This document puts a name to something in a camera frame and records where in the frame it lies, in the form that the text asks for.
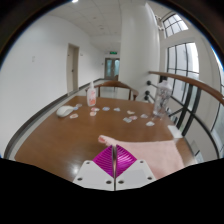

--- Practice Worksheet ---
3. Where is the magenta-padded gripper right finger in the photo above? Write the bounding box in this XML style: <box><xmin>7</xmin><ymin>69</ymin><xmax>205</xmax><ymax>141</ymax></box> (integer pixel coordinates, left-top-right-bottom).
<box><xmin>114</xmin><ymin>144</ymin><xmax>157</xmax><ymax>192</ymax></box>

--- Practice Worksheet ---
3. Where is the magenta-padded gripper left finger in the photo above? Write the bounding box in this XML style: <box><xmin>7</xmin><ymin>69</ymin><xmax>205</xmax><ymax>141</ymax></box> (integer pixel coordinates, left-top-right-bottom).
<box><xmin>72</xmin><ymin>145</ymin><xmax>116</xmax><ymax>192</ymax></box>

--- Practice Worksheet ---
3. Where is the pink towel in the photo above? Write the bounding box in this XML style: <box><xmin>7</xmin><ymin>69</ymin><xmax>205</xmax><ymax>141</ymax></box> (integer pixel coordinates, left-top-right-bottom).
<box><xmin>97</xmin><ymin>134</ymin><xmax>185</xmax><ymax>180</ymax></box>

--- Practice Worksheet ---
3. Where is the white card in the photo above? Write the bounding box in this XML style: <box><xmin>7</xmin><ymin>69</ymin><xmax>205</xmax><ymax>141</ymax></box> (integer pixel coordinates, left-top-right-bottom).
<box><xmin>167</xmin><ymin>124</ymin><xmax>184</xmax><ymax>139</ymax></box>

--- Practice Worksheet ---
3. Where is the sanitizer bottle with pink label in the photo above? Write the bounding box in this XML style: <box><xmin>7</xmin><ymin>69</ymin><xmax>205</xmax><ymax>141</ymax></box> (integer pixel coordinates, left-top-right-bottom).
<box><xmin>86</xmin><ymin>80</ymin><xmax>98</xmax><ymax>107</ymax></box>

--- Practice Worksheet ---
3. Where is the wooden chair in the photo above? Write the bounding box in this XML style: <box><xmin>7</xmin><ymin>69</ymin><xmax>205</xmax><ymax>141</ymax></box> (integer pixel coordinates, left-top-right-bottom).
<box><xmin>94</xmin><ymin>80</ymin><xmax>140</xmax><ymax>102</ymax></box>

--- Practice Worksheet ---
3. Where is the wood-topped black railing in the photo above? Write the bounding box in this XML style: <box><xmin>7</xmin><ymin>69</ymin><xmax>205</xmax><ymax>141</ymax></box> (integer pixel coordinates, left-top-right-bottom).
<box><xmin>143</xmin><ymin>70</ymin><xmax>224</xmax><ymax>158</ymax></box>

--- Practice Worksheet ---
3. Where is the glass double door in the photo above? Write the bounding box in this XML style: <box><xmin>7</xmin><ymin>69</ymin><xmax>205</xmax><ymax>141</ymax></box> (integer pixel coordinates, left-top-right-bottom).
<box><xmin>104</xmin><ymin>57</ymin><xmax>121</xmax><ymax>80</ymax></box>

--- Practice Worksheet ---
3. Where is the beige side door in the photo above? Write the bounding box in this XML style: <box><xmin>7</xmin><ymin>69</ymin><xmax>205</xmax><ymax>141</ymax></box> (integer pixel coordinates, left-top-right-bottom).
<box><xmin>66</xmin><ymin>43</ymin><xmax>80</xmax><ymax>96</ymax></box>

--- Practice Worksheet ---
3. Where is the tall black-framed window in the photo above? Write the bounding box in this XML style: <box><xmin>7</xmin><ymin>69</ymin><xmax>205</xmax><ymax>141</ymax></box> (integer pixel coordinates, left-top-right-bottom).
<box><xmin>166</xmin><ymin>42</ymin><xmax>200</xmax><ymax>104</ymax></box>

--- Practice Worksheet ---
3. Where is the arched upper window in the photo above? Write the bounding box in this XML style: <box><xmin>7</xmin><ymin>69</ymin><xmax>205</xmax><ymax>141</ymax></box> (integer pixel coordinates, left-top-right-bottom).
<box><xmin>162</xmin><ymin>13</ymin><xmax>189</xmax><ymax>38</ymax></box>

